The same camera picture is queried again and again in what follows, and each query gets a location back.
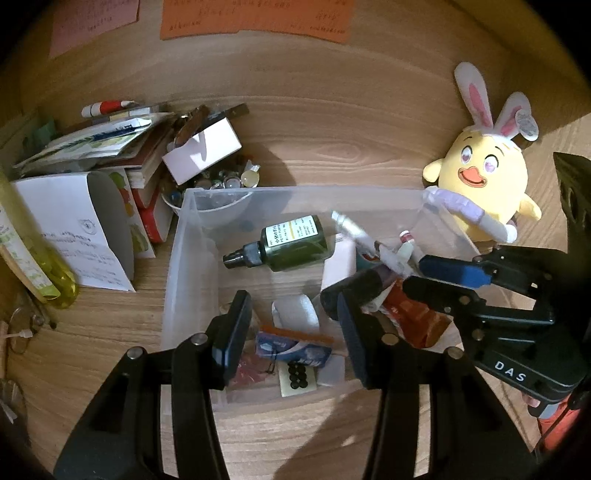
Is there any orange paper note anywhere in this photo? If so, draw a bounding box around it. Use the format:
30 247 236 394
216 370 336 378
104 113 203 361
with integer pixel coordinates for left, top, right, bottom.
159 0 356 44

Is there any blue white packet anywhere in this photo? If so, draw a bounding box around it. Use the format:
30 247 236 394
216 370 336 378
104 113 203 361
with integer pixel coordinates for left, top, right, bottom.
255 324 334 369

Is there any red bead packet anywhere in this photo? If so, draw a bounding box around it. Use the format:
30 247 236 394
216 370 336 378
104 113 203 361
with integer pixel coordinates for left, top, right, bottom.
226 353 278 393

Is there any small white box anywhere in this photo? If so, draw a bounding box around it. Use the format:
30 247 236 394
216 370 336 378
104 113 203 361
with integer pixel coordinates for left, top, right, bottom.
321 235 358 291

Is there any card with black dots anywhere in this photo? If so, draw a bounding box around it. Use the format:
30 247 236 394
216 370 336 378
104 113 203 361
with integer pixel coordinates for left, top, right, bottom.
278 357 319 398

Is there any pile of glass beads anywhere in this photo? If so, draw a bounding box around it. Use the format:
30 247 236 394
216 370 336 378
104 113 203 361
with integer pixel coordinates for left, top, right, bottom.
161 157 262 191

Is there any clear plastic storage bin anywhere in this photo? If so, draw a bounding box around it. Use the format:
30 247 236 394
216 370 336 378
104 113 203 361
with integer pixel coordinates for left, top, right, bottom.
159 185 481 407

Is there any stack of books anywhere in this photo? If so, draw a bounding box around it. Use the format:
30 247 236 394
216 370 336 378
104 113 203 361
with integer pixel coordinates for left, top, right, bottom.
99 134 176 257

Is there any clear suction hook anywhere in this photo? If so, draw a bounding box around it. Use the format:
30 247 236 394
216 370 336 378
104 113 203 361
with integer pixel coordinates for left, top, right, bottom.
0 307 51 356

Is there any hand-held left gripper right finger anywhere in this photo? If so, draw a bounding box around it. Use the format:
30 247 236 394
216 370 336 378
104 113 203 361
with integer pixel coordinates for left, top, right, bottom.
336 292 539 480

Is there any person's right hand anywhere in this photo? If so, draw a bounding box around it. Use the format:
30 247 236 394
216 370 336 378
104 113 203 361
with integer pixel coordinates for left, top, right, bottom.
524 394 580 455

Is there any pale pink box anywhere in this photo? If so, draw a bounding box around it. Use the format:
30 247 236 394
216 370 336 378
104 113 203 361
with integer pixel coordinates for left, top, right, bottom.
161 115 243 183

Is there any yellow green bottle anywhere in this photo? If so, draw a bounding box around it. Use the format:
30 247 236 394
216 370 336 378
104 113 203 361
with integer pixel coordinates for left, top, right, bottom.
0 175 79 309

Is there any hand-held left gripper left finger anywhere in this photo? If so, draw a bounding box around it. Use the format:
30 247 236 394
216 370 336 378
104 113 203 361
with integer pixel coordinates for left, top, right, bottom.
53 290 254 480

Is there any white red glue tube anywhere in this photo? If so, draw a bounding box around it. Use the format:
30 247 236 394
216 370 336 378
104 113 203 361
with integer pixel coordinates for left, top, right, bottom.
82 99 139 118

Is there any clear silver pen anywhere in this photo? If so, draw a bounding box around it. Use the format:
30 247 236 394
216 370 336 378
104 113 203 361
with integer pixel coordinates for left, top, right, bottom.
331 210 411 278

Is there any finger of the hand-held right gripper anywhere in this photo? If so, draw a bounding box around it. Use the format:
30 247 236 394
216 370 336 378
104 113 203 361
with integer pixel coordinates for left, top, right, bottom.
402 276 555 342
418 244 561 301

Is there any red box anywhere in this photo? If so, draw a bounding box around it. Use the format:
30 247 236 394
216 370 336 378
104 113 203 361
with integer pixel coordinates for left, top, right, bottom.
383 281 451 349

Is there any blue round container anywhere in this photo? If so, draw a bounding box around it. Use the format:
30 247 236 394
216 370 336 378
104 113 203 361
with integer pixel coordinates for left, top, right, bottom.
355 251 386 274

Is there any white tape roll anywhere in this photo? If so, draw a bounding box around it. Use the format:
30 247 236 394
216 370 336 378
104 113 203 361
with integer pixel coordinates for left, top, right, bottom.
271 293 320 330

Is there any dark green spray bottle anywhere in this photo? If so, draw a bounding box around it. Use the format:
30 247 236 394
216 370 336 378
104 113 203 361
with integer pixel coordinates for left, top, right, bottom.
223 215 335 273

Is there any white tube with red label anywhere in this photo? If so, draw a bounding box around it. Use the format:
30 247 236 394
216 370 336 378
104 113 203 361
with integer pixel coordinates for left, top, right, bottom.
398 228 428 275

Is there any pink paper note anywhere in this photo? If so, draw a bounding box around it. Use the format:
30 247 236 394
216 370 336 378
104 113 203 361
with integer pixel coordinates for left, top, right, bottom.
48 0 141 58

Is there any white folded paper card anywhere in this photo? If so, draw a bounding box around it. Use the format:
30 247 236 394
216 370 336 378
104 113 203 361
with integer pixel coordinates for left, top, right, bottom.
11 171 137 294

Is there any white green packet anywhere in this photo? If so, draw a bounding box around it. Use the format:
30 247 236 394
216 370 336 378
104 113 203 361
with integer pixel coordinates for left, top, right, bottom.
16 115 155 171

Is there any yellow chick plush toy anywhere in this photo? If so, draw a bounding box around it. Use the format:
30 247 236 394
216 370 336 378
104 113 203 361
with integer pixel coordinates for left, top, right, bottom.
422 62 543 245

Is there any white bowl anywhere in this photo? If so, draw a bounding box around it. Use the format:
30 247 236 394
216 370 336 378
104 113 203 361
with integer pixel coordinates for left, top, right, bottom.
161 187 254 227

